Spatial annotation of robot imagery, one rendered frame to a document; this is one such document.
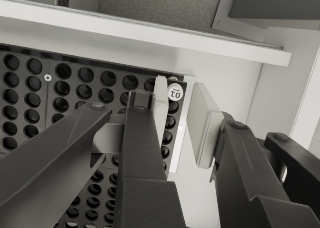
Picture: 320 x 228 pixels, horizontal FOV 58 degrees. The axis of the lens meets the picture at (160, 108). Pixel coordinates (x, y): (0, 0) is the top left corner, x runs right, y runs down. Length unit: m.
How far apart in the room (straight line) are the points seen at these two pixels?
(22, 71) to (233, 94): 0.20
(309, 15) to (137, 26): 0.40
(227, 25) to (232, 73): 0.84
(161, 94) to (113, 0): 1.00
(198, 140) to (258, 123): 0.15
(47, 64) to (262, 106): 0.20
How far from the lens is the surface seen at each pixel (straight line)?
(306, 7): 0.61
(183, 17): 1.13
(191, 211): 0.37
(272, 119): 0.27
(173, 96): 0.22
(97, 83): 0.24
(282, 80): 0.27
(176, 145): 0.31
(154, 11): 1.13
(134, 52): 0.30
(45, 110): 0.26
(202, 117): 0.15
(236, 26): 1.15
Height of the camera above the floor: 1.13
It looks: 72 degrees down
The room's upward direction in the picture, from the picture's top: 179 degrees clockwise
